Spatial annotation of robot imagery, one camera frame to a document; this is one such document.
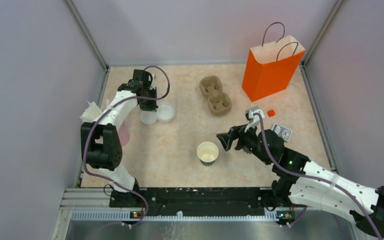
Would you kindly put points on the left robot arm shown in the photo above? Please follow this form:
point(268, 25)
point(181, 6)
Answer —
point(100, 141)

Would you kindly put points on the small orange cube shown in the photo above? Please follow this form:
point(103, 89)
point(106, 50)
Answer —
point(271, 113)

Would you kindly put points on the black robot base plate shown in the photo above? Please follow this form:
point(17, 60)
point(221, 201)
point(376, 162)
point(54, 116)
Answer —
point(201, 201)

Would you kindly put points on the orange paper bag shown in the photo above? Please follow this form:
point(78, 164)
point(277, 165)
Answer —
point(271, 65)

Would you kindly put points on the white paper napkins bundle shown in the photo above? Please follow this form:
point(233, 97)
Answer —
point(91, 113)

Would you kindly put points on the blue playing card box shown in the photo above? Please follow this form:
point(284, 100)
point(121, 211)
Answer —
point(282, 132)

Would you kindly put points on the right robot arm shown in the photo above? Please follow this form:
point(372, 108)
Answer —
point(303, 182)

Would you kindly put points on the white plastic cup lid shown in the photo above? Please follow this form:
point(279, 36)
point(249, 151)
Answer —
point(148, 117)

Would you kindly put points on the black paper coffee cup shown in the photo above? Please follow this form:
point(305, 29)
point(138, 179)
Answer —
point(207, 153)

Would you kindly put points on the cardboard cup carrier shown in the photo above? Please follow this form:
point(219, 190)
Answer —
point(219, 103)

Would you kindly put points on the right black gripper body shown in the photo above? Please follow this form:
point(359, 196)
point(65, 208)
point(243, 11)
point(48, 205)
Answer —
point(249, 140)

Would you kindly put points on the pink holder cup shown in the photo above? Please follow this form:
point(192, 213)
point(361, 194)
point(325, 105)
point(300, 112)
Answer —
point(124, 135)

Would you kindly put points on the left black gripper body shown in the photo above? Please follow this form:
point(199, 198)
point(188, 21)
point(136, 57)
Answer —
point(151, 91)

